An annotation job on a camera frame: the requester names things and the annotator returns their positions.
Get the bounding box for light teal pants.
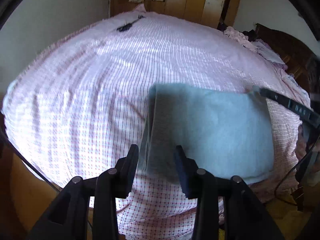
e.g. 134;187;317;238
138;83;274;184

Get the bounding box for right hand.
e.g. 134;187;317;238
295;125;306;160

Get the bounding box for dark wooden headboard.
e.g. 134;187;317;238
255;23;319;94

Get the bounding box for lavender ruffled pillow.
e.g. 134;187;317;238
252;39;288;70

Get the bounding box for pink checked bed sheet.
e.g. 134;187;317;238
1;3;312;240

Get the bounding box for wooden wardrobe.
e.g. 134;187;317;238
110;0;240;30

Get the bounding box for black telescopic stick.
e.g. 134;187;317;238
116;15;145;33

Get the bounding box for black cable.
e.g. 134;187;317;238
0;127;63;193

